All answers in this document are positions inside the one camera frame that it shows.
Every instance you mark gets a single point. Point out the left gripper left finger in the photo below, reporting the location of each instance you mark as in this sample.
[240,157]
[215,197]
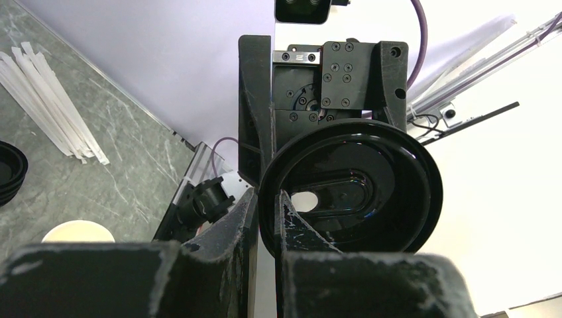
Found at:
[211,275]

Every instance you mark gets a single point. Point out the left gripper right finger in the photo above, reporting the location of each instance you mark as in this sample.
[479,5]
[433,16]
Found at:
[315,279]

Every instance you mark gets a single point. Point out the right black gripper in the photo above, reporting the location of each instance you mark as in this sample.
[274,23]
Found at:
[335,80]

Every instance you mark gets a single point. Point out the stack of black lids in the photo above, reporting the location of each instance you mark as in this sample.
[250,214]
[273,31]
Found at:
[14,167]

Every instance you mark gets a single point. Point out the bundle of white straws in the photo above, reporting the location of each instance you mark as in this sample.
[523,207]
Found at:
[33,84]

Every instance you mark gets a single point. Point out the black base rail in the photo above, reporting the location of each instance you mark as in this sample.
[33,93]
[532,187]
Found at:
[470,123]

